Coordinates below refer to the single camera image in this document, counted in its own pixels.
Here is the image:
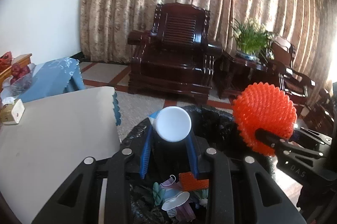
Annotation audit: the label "orange foam net square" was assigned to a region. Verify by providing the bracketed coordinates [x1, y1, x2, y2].
[233, 82, 297, 156]

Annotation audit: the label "orange foam net sleeve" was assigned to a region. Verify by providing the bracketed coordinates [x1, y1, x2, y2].
[179, 172, 209, 192]

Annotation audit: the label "pink face mask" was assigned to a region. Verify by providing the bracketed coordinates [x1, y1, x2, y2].
[160, 175, 195, 222]

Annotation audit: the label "green rubber gloves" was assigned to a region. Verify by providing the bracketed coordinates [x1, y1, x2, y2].
[152, 182, 166, 206]

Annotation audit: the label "blue cream tube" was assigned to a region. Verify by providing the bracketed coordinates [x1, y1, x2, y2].
[148, 106, 192, 143]

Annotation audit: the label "light blue paper cup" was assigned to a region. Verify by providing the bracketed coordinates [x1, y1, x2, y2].
[162, 192, 190, 211]

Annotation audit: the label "black trash bin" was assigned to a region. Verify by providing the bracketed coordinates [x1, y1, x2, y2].
[130, 105, 273, 223]

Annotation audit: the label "grey tablecloth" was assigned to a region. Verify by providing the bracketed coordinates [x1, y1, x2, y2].
[1, 87, 120, 223]

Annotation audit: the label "dark wooden side table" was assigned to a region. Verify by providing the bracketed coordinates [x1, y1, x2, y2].
[213, 50, 267, 99]

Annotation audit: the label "dark wooden armchair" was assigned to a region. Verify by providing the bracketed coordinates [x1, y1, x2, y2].
[127, 3, 222, 104]
[268, 36, 316, 115]

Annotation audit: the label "potted green plant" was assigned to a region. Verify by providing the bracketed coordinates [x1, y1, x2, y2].
[231, 18, 274, 61]

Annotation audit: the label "tissue box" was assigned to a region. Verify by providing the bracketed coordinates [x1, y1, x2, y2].
[1, 97, 25, 125]

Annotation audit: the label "blue tablecloth side table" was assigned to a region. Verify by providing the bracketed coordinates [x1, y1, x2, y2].
[18, 57, 86, 103]

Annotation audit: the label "glass bowl of apples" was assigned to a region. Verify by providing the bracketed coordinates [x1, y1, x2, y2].
[2, 63, 35, 96]

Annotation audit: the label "wooden tv cabinet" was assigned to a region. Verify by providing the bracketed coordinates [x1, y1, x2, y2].
[1, 52, 32, 86]

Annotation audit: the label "red basket on cabinet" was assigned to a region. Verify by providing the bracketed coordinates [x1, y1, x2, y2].
[0, 51, 13, 72]

